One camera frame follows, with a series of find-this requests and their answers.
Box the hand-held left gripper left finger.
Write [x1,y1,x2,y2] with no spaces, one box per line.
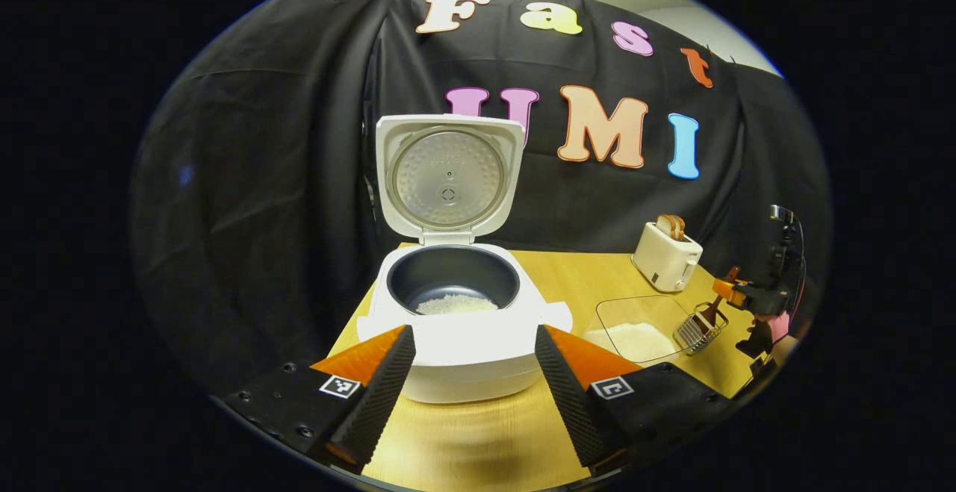
[219,326,417,476]

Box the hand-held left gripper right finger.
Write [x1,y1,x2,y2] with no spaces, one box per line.
[533,326,736,478]

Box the brown wooden spoon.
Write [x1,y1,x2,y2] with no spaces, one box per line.
[698,267,742,328]

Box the metal wire chopstick holder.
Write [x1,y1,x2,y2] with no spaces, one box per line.
[673,302,730,356]

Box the white rice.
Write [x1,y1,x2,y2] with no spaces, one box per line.
[590,322,677,363]
[415,293,499,316]

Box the white rice cooker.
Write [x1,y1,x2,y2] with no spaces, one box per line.
[356,113,574,405]

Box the white toaster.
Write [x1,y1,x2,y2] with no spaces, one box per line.
[631,222,704,293]

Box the clear plastic container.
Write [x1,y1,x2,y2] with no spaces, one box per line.
[584,295,699,364]

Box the black backdrop cloth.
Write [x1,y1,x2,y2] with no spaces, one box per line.
[128,0,832,403]

